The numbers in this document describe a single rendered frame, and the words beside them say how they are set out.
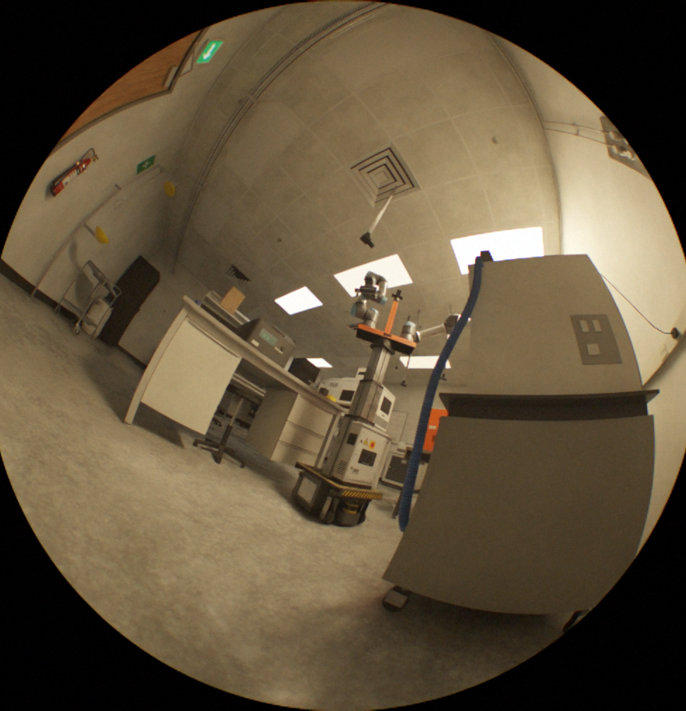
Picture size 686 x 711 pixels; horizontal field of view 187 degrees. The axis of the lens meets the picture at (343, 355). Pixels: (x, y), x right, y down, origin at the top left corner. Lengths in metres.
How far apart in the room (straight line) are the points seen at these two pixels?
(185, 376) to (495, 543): 1.62
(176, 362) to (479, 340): 1.57
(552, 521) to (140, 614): 0.88
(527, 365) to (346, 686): 0.93
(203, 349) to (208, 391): 0.27
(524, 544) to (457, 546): 0.19
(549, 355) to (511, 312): 0.23
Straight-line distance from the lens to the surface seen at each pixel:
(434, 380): 0.70
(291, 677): 0.56
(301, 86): 2.65
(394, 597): 0.79
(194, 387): 1.47
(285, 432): 1.80
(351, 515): 1.44
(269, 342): 1.68
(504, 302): 0.92
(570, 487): 0.69
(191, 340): 1.47
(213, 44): 2.88
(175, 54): 2.76
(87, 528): 0.70
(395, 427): 5.71
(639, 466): 0.83
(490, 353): 0.77
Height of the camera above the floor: 0.50
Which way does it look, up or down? 24 degrees up
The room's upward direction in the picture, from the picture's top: 22 degrees clockwise
